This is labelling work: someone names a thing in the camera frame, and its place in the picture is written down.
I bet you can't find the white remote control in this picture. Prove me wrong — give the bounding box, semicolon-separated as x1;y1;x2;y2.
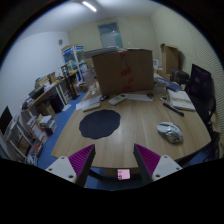
109;94;128;105

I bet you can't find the white bookshelf with books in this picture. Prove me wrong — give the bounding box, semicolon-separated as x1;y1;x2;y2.
0;108;48;166

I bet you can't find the white grey computer mouse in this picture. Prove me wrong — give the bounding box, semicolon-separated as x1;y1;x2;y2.
157;122;183;143

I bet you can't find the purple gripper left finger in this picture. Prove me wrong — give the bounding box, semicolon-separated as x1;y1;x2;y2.
45;143;97;188

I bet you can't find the blue white display cabinet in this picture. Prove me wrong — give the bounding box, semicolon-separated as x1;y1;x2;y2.
62;45;87;83

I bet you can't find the white flat keyboard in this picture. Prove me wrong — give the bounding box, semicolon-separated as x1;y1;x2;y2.
82;102;101;112

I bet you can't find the pink sticky note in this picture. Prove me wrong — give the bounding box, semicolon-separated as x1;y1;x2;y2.
117;169;130;180

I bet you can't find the ceiling fluorescent light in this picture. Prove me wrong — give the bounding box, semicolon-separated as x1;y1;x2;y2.
82;1;97;12

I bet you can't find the dark round mouse pad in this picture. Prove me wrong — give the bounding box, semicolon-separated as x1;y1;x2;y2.
79;109;121;139

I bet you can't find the black office chair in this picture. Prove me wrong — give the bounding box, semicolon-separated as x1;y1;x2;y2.
194;87;218;134

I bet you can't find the blue book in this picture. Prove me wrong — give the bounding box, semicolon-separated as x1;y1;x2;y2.
154;77;182;92

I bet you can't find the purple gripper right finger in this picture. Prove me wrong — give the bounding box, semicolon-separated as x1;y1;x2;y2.
133;143;184;185

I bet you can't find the large brown cardboard box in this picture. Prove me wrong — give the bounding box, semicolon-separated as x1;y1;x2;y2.
92;49;154;96

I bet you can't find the open white notebook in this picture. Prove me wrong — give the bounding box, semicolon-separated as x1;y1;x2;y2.
168;90;195;111

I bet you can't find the black pen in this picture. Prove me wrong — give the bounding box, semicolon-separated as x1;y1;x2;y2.
163;102;184;117

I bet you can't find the brown cardboard box by wall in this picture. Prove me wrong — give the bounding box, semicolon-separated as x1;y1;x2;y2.
160;43;178;74

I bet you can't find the wooden side desk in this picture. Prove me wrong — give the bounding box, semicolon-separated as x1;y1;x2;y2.
22;80;66;115

